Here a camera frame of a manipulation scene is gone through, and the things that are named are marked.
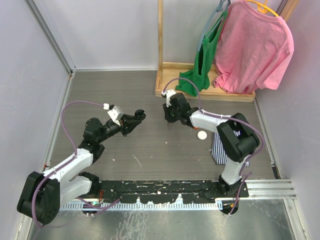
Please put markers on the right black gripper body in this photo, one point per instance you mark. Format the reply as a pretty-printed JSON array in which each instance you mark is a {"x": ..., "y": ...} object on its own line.
[{"x": 172, "y": 115}]

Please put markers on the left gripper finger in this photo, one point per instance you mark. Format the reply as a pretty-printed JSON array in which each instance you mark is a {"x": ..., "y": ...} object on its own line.
[
  {"x": 132, "y": 124},
  {"x": 128, "y": 118}
]

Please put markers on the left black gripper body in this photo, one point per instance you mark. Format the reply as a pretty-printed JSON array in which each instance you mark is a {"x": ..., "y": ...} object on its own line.
[{"x": 124, "y": 128}]

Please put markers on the white earbud charging case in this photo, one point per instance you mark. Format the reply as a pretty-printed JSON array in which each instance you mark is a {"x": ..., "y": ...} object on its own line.
[{"x": 202, "y": 135}]

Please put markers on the blue striped cloth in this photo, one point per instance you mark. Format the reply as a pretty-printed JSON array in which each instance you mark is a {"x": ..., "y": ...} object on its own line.
[{"x": 217, "y": 151}]

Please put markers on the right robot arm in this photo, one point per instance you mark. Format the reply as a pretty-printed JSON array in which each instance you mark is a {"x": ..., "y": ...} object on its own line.
[{"x": 239, "y": 140}]

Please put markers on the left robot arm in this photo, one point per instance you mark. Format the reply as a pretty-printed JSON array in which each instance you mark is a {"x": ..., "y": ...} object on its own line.
[{"x": 44, "y": 193}]

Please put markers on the green tank top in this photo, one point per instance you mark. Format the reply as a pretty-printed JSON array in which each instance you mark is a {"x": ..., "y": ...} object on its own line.
[{"x": 195, "y": 80}]

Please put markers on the wooden clothes rack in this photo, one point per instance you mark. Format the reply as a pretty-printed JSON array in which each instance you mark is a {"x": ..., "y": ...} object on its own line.
[{"x": 169, "y": 70}]

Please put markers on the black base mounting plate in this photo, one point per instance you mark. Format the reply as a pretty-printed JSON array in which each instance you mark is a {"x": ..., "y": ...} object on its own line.
[{"x": 160, "y": 191}]

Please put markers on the pink t-shirt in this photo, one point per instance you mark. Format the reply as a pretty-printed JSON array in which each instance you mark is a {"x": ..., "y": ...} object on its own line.
[{"x": 253, "y": 52}]

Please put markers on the yellow hanger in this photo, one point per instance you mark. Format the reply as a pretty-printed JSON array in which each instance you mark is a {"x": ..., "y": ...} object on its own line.
[{"x": 263, "y": 8}]

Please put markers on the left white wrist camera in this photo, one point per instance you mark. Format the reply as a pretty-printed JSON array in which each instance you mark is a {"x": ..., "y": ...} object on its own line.
[{"x": 114, "y": 112}]

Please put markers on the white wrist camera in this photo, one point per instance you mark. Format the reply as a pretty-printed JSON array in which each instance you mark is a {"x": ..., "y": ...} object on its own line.
[
  {"x": 167, "y": 94},
  {"x": 114, "y": 112}
]

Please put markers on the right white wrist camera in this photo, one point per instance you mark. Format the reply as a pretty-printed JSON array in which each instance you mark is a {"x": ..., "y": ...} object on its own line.
[{"x": 167, "y": 94}]

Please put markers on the white cable duct strip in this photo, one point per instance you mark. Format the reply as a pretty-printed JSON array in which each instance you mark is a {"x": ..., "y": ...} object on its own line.
[{"x": 138, "y": 206}]

